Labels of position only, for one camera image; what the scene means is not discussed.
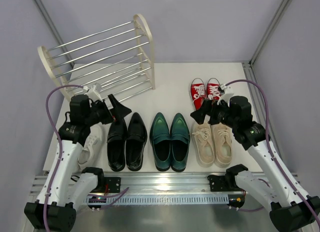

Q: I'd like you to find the red canvas sneaker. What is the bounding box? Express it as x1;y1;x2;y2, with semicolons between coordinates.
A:
190;78;207;110
206;78;221;101

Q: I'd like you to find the beige lace sneaker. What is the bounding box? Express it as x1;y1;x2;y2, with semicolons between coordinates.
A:
210;123;233;168
191;122;215;168

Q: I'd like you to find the white sneaker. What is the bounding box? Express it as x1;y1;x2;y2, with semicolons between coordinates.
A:
77;124;105;171

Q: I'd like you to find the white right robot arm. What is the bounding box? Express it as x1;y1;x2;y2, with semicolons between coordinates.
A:
190;96;320;232

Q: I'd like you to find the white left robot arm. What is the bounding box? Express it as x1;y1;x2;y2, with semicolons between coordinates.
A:
24;94;132;232

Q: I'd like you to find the white metal shoe shelf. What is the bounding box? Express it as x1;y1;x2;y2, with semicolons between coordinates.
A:
37;13;156;101

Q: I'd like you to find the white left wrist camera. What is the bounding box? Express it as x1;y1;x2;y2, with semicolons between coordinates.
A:
83;83;103;102

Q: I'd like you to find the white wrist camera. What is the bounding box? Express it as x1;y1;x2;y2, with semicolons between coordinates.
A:
217;84;234;105
83;83;103;102

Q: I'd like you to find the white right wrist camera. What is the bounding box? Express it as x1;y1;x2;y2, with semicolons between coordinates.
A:
217;84;234;105

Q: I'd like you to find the aluminium right frame rail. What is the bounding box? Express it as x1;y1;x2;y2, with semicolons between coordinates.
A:
242;62;282;158

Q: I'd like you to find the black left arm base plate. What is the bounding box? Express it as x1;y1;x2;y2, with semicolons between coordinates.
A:
99;176;122;194

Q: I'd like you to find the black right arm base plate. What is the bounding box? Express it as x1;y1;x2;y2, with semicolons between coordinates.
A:
207;174;229;192

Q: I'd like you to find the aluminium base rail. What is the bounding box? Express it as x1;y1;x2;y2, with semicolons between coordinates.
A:
104;171;225;195

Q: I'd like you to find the slotted grey cable duct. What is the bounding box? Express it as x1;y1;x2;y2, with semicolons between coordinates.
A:
84;193;229;206

